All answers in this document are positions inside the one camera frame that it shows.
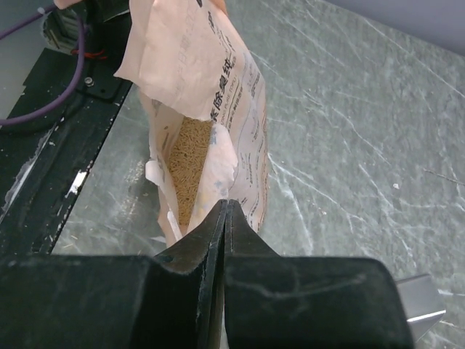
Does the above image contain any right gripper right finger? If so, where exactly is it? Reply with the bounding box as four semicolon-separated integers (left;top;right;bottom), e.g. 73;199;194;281
224;201;414;348

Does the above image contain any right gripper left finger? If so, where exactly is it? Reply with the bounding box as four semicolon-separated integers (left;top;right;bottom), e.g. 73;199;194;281
1;200;227;348

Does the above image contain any metal litter scoop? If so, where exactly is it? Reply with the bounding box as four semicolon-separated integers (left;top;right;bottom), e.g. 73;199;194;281
396;274;446;342

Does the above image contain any pink cat litter bag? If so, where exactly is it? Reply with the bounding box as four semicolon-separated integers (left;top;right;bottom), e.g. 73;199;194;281
116;1;268;246

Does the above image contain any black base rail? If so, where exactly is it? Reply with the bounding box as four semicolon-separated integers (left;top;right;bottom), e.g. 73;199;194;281
1;48;131;255

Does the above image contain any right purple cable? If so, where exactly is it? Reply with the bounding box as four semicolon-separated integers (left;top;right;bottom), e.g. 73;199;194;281
0;7;88;127

